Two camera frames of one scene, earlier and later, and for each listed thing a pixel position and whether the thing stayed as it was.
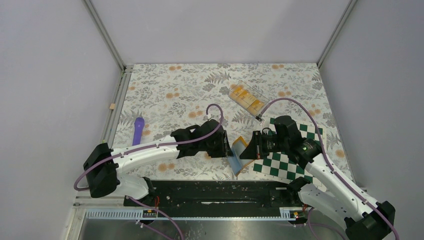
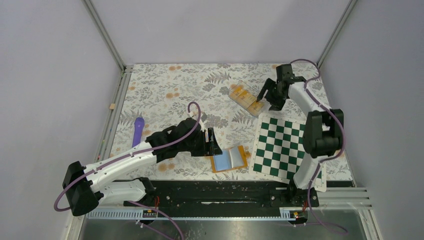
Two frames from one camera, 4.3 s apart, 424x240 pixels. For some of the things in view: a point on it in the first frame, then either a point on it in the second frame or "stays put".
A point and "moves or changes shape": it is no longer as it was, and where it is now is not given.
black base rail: [185, 194] stays put
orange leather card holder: [238, 164] moves or changes shape
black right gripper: [255, 150] to [276, 105]
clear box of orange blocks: [249, 99] stays put
